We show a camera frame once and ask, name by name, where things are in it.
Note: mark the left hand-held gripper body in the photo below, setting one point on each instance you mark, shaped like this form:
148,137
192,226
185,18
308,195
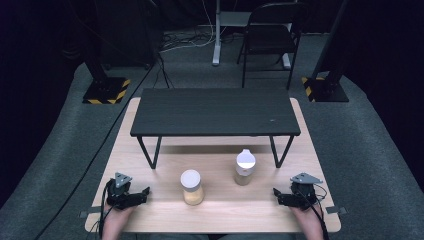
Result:
120,198

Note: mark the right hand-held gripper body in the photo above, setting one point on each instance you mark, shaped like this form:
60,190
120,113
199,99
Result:
304,196

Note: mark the spout-lid jar of tan powder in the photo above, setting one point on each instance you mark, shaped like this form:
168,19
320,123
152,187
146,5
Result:
245,166

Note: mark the flat-lid jar of yellow powder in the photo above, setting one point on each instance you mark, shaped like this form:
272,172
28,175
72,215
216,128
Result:
192,186

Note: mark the black shelf with metal legs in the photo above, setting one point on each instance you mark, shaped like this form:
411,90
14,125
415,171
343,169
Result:
213,111

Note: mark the person's left hand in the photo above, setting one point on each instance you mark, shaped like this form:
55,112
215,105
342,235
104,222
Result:
118,214

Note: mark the person's right hand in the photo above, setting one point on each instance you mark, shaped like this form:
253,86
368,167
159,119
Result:
308,214

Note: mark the grey tape tab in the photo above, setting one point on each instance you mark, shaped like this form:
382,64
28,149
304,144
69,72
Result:
90,212
336,210

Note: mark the person's dark trousers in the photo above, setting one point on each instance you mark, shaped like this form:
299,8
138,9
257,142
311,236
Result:
233,237

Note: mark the black stand with striped base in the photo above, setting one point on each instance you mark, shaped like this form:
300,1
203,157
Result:
328,90
106,90

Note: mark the black folding chair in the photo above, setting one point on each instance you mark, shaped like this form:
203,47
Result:
270,36

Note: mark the white desk frame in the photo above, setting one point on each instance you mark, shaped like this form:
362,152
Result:
217,33

